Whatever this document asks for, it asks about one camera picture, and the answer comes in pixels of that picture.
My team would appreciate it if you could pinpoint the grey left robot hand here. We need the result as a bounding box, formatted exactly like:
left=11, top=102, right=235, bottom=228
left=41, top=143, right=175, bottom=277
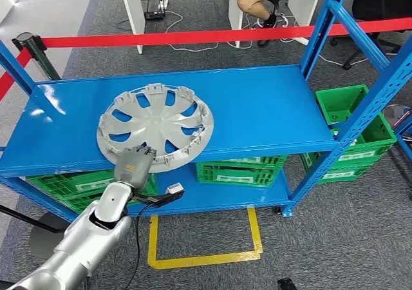
left=113, top=144, right=158, bottom=193

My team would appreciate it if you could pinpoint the grey plastic wheel hubcap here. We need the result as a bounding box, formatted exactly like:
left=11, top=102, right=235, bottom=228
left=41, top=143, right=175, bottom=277
left=96, top=82, right=215, bottom=173

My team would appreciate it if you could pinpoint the small white part bundle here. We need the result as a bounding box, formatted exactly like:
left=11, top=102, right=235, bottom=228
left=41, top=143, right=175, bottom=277
left=328, top=121, right=358, bottom=148

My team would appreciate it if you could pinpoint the yellow floor tape outline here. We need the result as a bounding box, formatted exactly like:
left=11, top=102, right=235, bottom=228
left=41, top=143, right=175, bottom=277
left=147, top=208, right=264, bottom=271

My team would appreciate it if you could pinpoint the long red barrier belt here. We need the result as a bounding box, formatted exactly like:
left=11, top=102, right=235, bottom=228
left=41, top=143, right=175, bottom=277
left=41, top=17, right=412, bottom=50

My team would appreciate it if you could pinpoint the black power adapter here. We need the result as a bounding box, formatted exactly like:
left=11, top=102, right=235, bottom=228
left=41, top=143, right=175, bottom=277
left=144, top=6, right=166, bottom=21

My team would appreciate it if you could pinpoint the person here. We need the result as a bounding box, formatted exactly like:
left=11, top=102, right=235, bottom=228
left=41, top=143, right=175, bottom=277
left=237, top=0, right=308, bottom=48

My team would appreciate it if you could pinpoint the plain white desk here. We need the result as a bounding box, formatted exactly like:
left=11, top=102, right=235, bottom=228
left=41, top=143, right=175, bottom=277
left=286, top=0, right=325, bottom=46

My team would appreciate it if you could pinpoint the chrome round stool base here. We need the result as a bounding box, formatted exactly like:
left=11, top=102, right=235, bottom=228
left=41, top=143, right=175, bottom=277
left=383, top=104, right=412, bottom=143

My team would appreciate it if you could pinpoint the black office chair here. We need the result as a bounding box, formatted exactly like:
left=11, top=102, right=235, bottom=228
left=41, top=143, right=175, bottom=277
left=330, top=0, right=412, bottom=71

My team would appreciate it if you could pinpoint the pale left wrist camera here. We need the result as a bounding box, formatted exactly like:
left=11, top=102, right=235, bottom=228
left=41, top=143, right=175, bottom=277
left=131, top=182, right=185, bottom=209

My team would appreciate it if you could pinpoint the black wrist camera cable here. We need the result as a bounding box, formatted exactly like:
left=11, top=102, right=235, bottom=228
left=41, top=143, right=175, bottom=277
left=124, top=202, right=155, bottom=290

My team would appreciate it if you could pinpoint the black-topped stanchion post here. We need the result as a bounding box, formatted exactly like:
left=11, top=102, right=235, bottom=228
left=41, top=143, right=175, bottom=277
left=11, top=32, right=62, bottom=82

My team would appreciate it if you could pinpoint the long white floor cable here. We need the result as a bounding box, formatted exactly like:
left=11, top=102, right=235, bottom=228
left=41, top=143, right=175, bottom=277
left=317, top=44, right=396, bottom=68

